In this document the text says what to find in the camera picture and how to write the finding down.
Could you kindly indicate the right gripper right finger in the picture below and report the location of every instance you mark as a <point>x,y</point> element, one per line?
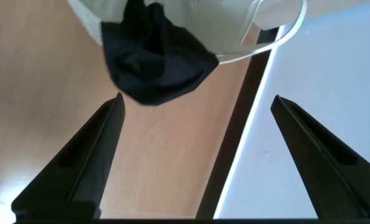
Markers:
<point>328,186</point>

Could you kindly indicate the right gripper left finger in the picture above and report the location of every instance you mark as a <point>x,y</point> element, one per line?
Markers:
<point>79,180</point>

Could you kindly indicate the black garment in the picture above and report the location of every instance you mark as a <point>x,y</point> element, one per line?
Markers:
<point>160,68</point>

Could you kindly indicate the white laundry basket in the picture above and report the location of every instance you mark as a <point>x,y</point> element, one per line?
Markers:
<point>203,18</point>

